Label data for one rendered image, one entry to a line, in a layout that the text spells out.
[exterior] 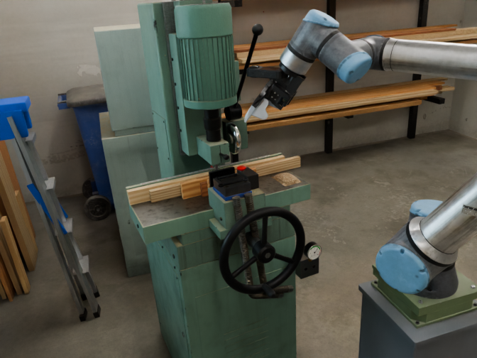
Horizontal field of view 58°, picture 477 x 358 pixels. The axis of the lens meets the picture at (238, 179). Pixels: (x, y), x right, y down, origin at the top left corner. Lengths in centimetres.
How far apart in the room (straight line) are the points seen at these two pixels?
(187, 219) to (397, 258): 62
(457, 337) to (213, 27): 121
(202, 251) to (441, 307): 76
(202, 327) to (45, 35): 275
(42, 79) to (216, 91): 257
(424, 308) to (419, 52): 75
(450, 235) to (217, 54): 82
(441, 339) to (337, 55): 90
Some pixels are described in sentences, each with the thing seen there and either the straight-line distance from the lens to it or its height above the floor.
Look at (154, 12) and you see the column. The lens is 157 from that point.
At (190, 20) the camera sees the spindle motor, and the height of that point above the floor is 146.
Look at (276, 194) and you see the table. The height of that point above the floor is 89.
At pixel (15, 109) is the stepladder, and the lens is 211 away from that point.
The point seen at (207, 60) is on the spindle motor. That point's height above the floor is 135.
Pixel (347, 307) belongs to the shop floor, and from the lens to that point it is 241.
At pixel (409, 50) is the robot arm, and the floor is 136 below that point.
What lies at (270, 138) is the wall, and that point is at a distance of 422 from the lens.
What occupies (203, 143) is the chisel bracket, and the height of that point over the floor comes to 106.
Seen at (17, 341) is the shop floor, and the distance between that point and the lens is 256.
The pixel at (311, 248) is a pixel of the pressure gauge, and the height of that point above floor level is 68.
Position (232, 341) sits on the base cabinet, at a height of 35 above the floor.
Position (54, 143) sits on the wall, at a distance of 391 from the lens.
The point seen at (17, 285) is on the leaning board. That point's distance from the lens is 287.
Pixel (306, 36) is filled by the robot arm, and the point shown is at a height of 141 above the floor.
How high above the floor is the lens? 152
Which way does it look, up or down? 23 degrees down
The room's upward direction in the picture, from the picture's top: 4 degrees counter-clockwise
